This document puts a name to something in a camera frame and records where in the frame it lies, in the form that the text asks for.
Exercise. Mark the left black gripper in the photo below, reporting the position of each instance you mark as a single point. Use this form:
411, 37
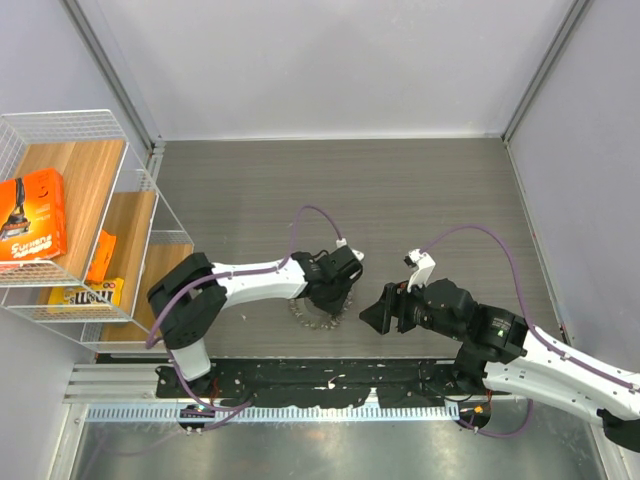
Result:
334, 307

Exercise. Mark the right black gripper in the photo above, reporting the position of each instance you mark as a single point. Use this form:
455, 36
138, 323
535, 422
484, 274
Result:
392, 301

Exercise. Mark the metal disc with key rings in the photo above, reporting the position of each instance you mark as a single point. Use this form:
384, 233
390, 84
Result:
310, 316

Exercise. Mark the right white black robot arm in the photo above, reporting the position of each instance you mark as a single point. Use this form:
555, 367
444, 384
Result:
501, 353

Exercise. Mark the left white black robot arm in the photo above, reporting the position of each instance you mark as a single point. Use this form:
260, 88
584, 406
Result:
187, 300

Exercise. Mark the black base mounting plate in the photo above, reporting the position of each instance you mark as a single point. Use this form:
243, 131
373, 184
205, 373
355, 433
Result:
331, 383

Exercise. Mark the yellow candy bag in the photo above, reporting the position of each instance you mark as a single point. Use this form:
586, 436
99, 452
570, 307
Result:
85, 300

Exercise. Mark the small orange packet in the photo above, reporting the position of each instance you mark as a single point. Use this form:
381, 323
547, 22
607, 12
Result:
101, 258

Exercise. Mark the orange product box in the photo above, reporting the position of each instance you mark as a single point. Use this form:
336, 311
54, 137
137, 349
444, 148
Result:
33, 223

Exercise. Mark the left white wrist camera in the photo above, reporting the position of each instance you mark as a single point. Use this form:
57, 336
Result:
342, 242

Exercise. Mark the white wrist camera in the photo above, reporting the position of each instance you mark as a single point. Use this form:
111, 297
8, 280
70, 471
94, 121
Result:
422, 265
342, 242

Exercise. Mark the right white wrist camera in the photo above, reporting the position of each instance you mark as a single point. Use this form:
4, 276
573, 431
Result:
422, 265

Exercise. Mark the white wire shelf rack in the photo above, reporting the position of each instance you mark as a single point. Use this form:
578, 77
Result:
107, 187

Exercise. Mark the white slotted cable duct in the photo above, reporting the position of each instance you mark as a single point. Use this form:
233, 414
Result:
174, 412

